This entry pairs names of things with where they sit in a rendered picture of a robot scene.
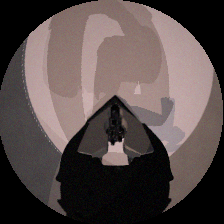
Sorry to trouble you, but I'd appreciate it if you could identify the black knob box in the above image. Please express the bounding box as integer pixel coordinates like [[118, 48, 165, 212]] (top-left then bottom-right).
[[85, 95, 136, 146]]

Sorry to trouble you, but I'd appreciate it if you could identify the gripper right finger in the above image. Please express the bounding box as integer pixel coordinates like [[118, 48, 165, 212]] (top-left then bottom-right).
[[118, 106, 174, 182]]

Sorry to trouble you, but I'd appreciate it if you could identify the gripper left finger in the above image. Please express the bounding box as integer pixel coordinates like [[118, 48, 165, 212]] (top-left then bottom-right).
[[56, 106, 112, 183]]

